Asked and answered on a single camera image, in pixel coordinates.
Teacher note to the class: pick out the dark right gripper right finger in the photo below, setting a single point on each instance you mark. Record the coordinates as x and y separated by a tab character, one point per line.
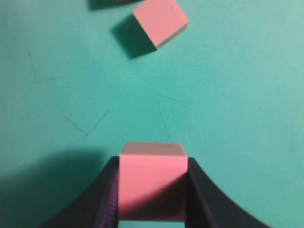
207	206

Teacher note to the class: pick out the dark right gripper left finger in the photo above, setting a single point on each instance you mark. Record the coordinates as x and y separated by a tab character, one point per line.
96	206

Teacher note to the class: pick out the pink cube column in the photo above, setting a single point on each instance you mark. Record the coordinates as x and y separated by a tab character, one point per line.
161	20
125	1
152	182

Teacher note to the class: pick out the green cloth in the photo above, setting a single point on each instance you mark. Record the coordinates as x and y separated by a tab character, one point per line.
79	79

